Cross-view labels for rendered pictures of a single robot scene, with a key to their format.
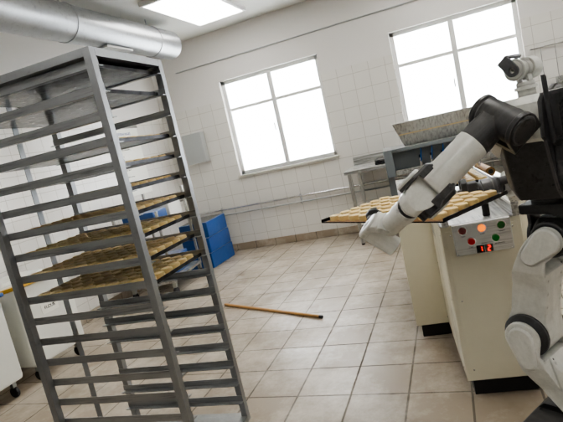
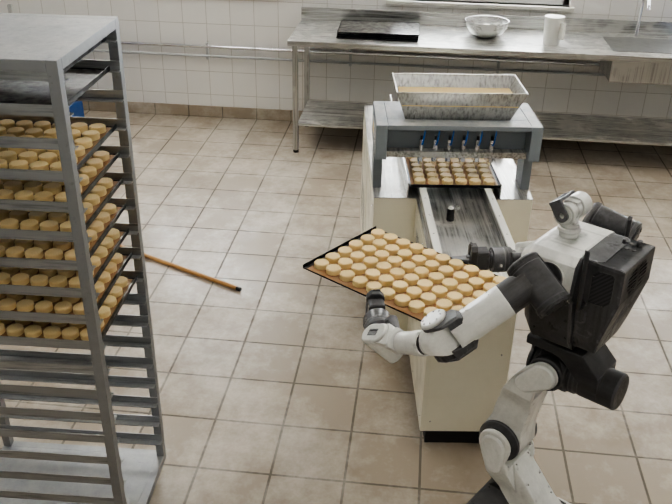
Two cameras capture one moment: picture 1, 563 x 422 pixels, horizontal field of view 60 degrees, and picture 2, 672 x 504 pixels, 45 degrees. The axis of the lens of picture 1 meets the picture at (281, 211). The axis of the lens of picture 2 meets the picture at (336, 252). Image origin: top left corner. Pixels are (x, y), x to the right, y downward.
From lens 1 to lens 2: 111 cm
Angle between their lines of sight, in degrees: 25
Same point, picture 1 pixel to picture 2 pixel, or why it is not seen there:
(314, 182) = (233, 29)
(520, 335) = (494, 443)
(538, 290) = (521, 409)
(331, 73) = not seen: outside the picture
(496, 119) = (533, 289)
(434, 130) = (448, 109)
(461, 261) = not seen: hidden behind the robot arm
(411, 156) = (410, 134)
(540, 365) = (504, 471)
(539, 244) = (535, 377)
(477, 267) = not seen: hidden behind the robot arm
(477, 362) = (434, 414)
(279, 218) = (166, 74)
